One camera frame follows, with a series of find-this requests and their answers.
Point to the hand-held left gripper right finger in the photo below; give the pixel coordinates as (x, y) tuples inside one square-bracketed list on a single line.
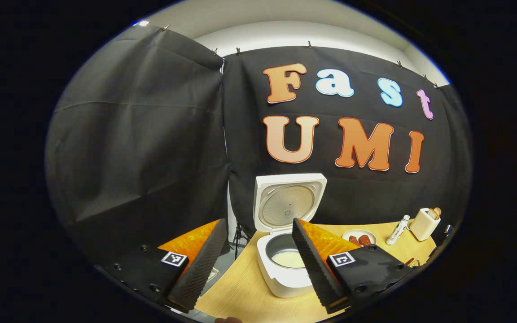
[(314, 273)]

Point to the white toaster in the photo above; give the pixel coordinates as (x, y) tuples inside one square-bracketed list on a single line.
[(422, 229)]

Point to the toast bread slice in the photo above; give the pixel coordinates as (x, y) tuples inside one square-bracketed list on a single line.
[(431, 214), (438, 211)]

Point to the white drink bottle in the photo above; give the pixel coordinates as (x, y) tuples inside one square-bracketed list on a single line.
[(396, 231)]

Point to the white round plate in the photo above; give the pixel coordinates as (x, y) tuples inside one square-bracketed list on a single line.
[(347, 234)]

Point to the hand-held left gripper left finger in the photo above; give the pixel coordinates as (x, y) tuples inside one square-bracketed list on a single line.
[(204, 269)]

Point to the red meat piece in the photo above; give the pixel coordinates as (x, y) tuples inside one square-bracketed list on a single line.
[(355, 241), (365, 240)]

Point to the white rice cooker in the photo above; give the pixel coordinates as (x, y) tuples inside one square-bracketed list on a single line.
[(276, 280)]

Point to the black backdrop cloth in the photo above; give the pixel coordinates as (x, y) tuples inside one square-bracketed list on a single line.
[(128, 134)]

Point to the white rice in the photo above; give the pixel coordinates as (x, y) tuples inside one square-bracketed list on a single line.
[(287, 259)]

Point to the black tripod stand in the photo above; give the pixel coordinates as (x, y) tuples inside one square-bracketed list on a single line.
[(239, 233)]

